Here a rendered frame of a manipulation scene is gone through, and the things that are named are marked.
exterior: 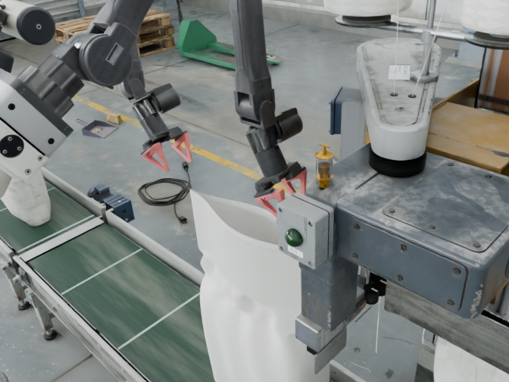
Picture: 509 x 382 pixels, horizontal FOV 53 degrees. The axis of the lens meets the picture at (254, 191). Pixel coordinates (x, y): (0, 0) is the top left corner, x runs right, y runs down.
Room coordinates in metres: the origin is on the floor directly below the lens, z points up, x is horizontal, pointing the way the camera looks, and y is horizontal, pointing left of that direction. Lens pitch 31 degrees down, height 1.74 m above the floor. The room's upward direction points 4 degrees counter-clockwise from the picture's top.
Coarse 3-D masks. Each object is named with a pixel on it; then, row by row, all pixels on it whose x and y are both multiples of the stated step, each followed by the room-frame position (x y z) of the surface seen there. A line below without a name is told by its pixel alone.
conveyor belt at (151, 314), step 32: (64, 256) 1.80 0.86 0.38; (96, 256) 1.79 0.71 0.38; (128, 256) 1.77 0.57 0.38; (64, 288) 1.59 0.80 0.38; (96, 288) 1.58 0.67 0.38; (128, 288) 1.56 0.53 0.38; (160, 288) 1.55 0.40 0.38; (192, 288) 1.54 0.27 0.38; (96, 320) 1.40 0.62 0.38; (128, 320) 1.39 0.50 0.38; (160, 320) 1.38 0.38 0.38; (192, 320) 1.36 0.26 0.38; (128, 352) 1.23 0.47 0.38; (160, 352) 1.22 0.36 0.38; (192, 352) 1.21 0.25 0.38
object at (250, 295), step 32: (192, 192) 1.17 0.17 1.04; (224, 224) 1.01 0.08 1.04; (256, 224) 1.08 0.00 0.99; (224, 256) 1.03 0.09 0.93; (256, 256) 0.94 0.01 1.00; (288, 256) 0.90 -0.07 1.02; (224, 288) 1.02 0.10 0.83; (256, 288) 0.94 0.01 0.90; (288, 288) 0.90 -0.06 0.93; (224, 320) 0.99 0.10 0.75; (256, 320) 0.92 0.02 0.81; (288, 320) 0.89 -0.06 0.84; (224, 352) 1.00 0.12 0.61; (256, 352) 0.90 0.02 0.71; (288, 352) 0.84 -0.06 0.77
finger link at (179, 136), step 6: (168, 132) 1.27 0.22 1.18; (174, 132) 1.28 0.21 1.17; (180, 132) 1.29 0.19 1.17; (186, 132) 1.31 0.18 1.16; (168, 138) 1.26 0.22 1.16; (174, 138) 1.28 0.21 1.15; (180, 138) 1.30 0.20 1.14; (186, 138) 1.30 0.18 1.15; (174, 144) 1.31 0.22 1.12; (180, 144) 1.32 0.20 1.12; (186, 144) 1.29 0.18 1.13; (180, 150) 1.30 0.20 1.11; (186, 150) 1.28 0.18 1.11; (186, 156) 1.28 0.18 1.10
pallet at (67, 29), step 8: (152, 16) 6.45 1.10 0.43; (160, 16) 6.43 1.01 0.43; (168, 16) 6.50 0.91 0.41; (56, 24) 6.34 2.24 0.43; (64, 24) 6.36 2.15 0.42; (72, 24) 6.29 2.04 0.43; (80, 24) 6.25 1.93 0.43; (88, 24) 6.22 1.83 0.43; (144, 24) 6.65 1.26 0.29; (160, 24) 6.47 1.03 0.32; (168, 24) 6.49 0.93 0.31; (56, 32) 6.32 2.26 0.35; (64, 32) 6.08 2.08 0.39; (72, 32) 5.91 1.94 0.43; (80, 32) 5.86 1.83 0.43; (144, 32) 6.27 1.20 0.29
